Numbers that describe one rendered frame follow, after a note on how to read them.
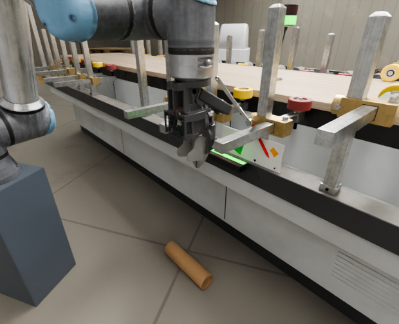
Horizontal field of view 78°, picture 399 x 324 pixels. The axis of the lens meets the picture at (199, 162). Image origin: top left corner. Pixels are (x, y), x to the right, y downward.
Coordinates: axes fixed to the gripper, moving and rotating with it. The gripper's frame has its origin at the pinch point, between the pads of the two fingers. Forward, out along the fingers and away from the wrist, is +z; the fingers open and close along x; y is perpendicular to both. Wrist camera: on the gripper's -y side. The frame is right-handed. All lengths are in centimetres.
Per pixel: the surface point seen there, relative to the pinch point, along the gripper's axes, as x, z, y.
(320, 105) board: 6, -6, -52
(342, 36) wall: -173, -25, -549
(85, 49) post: -152, -19, -32
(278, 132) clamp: 3.4, -1.1, -30.2
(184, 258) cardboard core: -32, 75, -19
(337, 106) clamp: 18.3, -12.1, -29.7
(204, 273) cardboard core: -18, 75, -20
